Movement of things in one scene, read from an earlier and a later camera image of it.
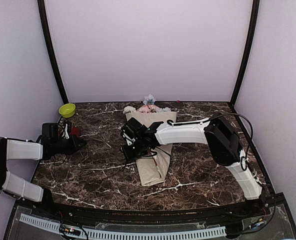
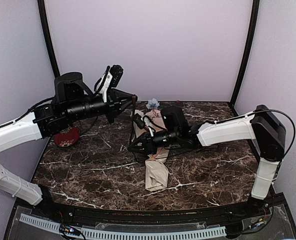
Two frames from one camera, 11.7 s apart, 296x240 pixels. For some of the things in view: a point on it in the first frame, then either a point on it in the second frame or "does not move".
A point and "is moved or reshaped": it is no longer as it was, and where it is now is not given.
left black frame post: x=42 y=5 does not move
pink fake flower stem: x=147 y=109 → x=155 y=113
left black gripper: x=75 y=147 → x=114 y=97
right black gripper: x=128 y=154 → x=149 y=144
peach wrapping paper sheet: x=153 y=167 is moved or reshaped
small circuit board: x=70 y=229 does not move
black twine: x=153 y=150 → x=160 y=128
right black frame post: x=256 y=8 does not move
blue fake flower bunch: x=149 y=100 → x=153 y=103
